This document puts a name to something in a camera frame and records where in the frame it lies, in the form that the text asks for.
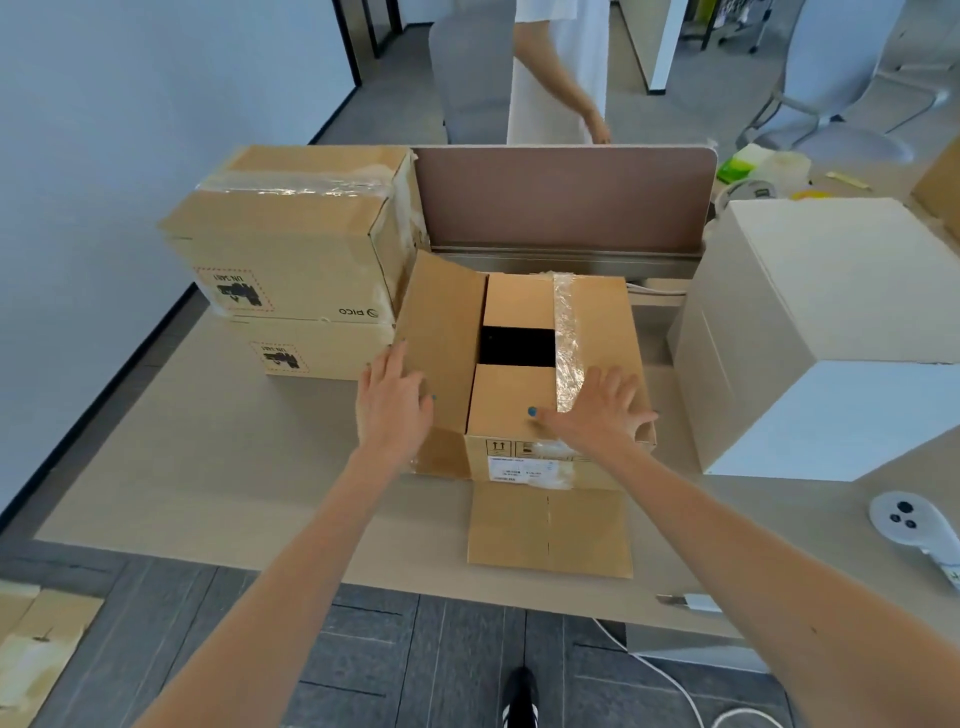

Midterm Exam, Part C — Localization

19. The person's right hand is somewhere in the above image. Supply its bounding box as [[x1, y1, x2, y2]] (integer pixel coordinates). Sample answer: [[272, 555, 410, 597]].
[[527, 365, 661, 468]]

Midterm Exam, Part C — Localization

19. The person's left hand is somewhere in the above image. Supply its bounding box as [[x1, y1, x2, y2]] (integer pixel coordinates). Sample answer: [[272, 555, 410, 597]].
[[354, 341, 436, 479]]

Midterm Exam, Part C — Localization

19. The brown cardboard box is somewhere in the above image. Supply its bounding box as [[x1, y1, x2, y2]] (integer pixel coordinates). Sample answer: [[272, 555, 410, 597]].
[[0, 581, 105, 728], [911, 138, 960, 241], [228, 314, 399, 382], [158, 144, 430, 325], [393, 251, 660, 580]]

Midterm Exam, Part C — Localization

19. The white box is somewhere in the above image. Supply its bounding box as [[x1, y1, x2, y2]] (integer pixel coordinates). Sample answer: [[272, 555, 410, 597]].
[[678, 197, 960, 421], [665, 299, 960, 483]]

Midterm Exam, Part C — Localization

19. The white utility knife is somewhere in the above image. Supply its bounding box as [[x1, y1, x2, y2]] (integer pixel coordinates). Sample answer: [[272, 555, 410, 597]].
[[656, 593, 723, 614]]

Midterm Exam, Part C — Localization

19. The person's left forearm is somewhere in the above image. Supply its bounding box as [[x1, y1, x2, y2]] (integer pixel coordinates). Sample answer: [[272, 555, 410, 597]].
[[134, 449, 421, 728]]

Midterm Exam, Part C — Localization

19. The person's right forearm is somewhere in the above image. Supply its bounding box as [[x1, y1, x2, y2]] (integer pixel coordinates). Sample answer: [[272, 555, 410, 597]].
[[599, 442, 960, 728]]

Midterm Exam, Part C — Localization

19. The mauve desk divider panel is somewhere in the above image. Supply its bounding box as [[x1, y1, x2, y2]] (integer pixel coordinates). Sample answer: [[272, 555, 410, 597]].
[[412, 144, 719, 279]]

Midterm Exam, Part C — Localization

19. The white tape roll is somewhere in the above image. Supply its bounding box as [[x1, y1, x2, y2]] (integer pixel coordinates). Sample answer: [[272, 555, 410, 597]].
[[712, 178, 778, 219]]

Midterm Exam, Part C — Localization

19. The black striped shoe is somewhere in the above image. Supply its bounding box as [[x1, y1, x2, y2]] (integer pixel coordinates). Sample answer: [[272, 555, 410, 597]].
[[500, 665, 541, 728]]

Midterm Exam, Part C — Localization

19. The green tissue pack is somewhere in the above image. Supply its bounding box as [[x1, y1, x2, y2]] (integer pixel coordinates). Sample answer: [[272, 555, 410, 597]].
[[716, 143, 774, 184]]

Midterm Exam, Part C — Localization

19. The white plastic tub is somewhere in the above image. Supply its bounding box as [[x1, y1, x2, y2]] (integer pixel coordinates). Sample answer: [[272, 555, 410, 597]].
[[757, 152, 811, 189]]

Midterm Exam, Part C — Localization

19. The white handheld controller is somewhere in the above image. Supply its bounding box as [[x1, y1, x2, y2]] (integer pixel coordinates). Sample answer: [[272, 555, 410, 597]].
[[868, 491, 960, 590]]

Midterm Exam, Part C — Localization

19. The black door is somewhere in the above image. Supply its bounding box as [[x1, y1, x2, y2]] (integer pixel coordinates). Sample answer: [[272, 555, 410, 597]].
[[333, 0, 403, 84]]

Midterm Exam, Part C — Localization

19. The white floor cable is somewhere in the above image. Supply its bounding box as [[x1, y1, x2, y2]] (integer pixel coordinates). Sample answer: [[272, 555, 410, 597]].
[[592, 618, 785, 728]]

